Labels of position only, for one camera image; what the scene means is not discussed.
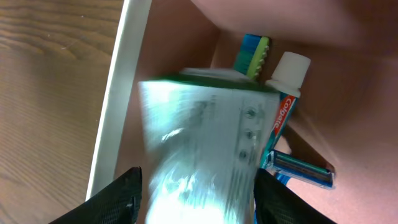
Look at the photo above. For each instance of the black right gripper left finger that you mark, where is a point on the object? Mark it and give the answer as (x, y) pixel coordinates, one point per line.
(118, 203)

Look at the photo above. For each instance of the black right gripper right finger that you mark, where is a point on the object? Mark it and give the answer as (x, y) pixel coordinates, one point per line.
(277, 204)

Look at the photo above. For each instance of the blue disposable razor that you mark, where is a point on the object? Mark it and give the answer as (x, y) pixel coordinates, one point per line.
(284, 167)

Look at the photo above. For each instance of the white and green soap packet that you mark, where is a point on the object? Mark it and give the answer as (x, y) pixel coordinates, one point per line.
(204, 134)

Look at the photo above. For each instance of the small teal toothpaste tube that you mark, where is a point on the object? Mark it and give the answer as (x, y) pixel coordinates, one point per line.
(287, 79)

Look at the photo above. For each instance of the green and white toothbrush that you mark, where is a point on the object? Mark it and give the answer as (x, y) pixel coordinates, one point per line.
(251, 56)

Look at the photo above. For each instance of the white box with pink interior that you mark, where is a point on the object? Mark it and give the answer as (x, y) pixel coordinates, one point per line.
(347, 111)

